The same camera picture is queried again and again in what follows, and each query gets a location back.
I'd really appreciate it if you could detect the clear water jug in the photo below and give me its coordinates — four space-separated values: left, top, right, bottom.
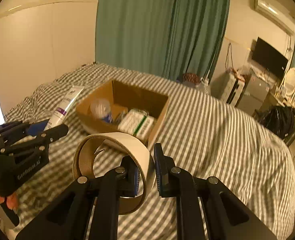
196 78 211 95

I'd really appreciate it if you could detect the clear round cotton swab jar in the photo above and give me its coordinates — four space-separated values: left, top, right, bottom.
90 99 113 123

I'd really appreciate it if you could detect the green curtain centre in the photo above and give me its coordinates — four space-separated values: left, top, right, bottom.
95 0 230 80

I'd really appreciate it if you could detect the small silver fridge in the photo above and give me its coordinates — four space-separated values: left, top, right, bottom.
236 74 270 115

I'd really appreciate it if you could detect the open cardboard box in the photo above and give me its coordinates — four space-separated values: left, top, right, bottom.
76 80 170 150

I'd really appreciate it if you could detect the oval white vanity mirror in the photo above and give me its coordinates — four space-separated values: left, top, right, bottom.
282 68 295 96

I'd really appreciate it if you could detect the wooden vanity desk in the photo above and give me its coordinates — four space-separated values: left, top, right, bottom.
266 90 295 109

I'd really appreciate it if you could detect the black wall television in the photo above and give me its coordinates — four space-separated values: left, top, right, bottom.
252 37 288 80

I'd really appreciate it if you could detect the white green medicine box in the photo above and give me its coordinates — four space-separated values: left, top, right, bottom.
118 109 156 140

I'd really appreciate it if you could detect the white air conditioner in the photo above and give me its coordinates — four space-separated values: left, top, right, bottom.
254 0 295 35

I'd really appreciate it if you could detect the black bag on chair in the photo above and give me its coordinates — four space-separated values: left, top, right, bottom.
254 106 295 140

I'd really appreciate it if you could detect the grey checkered bed cover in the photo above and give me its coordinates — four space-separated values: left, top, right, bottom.
5 63 295 239

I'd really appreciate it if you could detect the brown patterned basket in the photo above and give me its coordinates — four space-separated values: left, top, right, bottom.
182 73 201 85

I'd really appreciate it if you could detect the beige tape roll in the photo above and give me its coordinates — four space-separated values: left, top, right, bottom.
72 132 156 215

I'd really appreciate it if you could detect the white purple cream tube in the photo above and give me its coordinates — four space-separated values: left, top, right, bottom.
44 85 84 131

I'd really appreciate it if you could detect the white suitcase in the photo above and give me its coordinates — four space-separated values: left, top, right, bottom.
218 72 245 106

